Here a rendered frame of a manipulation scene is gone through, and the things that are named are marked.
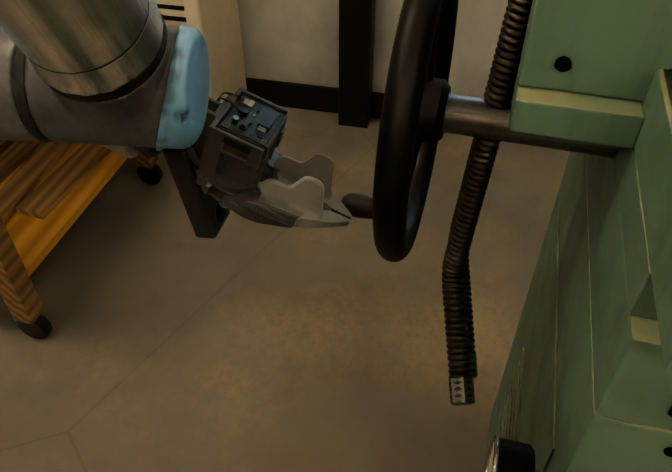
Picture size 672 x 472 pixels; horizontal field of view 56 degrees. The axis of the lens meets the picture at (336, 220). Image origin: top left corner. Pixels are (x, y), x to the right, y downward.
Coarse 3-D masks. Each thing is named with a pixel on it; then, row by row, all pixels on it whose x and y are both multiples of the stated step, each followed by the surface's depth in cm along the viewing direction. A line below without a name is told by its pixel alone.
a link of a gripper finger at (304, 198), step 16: (272, 192) 60; (288, 192) 59; (304, 192) 59; (320, 192) 58; (288, 208) 60; (304, 208) 60; (320, 208) 60; (304, 224) 60; (320, 224) 61; (336, 224) 61
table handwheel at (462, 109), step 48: (432, 0) 46; (432, 48) 55; (384, 96) 46; (432, 96) 55; (384, 144) 46; (432, 144) 70; (528, 144) 56; (576, 144) 55; (384, 192) 47; (384, 240) 51
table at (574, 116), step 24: (528, 96) 49; (552, 96) 49; (576, 96) 49; (600, 96) 49; (648, 96) 47; (528, 120) 49; (552, 120) 49; (576, 120) 48; (600, 120) 48; (624, 120) 47; (648, 120) 46; (624, 144) 48; (648, 144) 44; (648, 168) 43; (648, 192) 42; (648, 216) 41; (648, 240) 40
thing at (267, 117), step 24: (240, 96) 58; (216, 120) 56; (240, 120) 57; (264, 120) 57; (216, 144) 56; (240, 144) 56; (264, 144) 56; (216, 168) 58; (240, 168) 58; (264, 168) 63; (216, 192) 61; (240, 192) 59
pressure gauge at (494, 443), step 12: (492, 444) 49; (504, 444) 47; (516, 444) 47; (528, 444) 47; (492, 456) 49; (504, 456) 46; (516, 456) 46; (528, 456) 46; (492, 468) 45; (504, 468) 45; (516, 468) 45; (528, 468) 45
